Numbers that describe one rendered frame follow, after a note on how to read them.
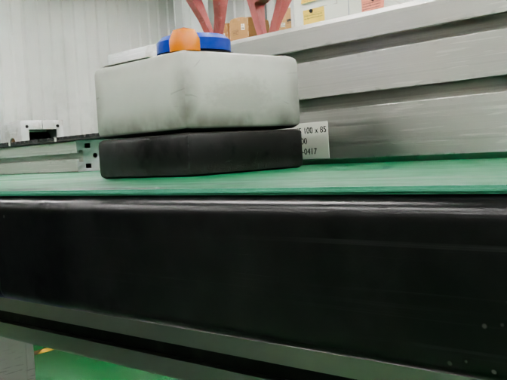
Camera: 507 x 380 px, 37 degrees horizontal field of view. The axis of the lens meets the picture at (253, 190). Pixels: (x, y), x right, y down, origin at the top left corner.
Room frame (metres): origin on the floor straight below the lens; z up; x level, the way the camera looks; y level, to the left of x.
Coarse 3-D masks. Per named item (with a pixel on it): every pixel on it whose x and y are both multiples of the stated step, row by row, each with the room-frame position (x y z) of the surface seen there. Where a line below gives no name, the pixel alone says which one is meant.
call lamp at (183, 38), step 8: (176, 32) 0.36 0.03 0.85; (184, 32) 0.36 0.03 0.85; (192, 32) 0.36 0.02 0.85; (176, 40) 0.36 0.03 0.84; (184, 40) 0.36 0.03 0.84; (192, 40) 0.36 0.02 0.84; (176, 48) 0.36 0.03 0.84; (184, 48) 0.36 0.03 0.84; (192, 48) 0.36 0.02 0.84; (200, 48) 0.37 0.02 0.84
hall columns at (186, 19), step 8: (176, 0) 8.89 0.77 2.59; (184, 0) 8.95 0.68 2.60; (176, 8) 8.89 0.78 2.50; (184, 8) 8.95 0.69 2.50; (176, 16) 8.88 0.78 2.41; (184, 16) 8.96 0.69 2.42; (192, 16) 8.72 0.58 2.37; (176, 24) 8.87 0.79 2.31; (184, 24) 8.96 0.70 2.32; (192, 24) 8.71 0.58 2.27
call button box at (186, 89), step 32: (128, 64) 0.39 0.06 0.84; (160, 64) 0.37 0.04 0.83; (192, 64) 0.36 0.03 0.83; (224, 64) 0.37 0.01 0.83; (256, 64) 0.39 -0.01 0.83; (288, 64) 0.40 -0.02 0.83; (96, 96) 0.41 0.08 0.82; (128, 96) 0.39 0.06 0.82; (160, 96) 0.37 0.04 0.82; (192, 96) 0.36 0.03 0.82; (224, 96) 0.37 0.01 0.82; (256, 96) 0.38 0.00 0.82; (288, 96) 0.40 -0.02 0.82; (128, 128) 0.39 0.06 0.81; (160, 128) 0.37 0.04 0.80; (192, 128) 0.36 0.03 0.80; (224, 128) 0.37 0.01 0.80; (256, 128) 0.39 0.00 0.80; (128, 160) 0.39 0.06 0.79; (160, 160) 0.37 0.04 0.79; (192, 160) 0.35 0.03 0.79; (224, 160) 0.37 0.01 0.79; (256, 160) 0.38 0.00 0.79; (288, 160) 0.40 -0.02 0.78
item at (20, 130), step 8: (40, 120) 1.49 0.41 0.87; (48, 120) 1.50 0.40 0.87; (56, 120) 1.51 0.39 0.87; (0, 128) 1.54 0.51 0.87; (8, 128) 1.50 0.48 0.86; (16, 128) 1.48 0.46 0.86; (24, 128) 1.47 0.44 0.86; (32, 128) 1.48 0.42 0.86; (40, 128) 1.49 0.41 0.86; (48, 128) 1.50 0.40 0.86; (56, 128) 1.51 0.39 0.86; (8, 136) 1.51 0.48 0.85; (16, 136) 1.48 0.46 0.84; (24, 136) 1.46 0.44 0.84; (32, 136) 1.50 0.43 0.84; (40, 136) 1.51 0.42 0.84; (48, 136) 1.52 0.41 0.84; (56, 136) 1.51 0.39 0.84
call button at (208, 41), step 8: (200, 32) 0.39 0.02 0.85; (208, 32) 0.39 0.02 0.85; (160, 40) 0.40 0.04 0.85; (168, 40) 0.39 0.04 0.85; (200, 40) 0.39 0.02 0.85; (208, 40) 0.39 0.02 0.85; (216, 40) 0.39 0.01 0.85; (224, 40) 0.40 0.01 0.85; (160, 48) 0.40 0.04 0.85; (168, 48) 0.39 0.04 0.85; (208, 48) 0.39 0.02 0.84; (216, 48) 0.39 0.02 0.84; (224, 48) 0.40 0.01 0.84
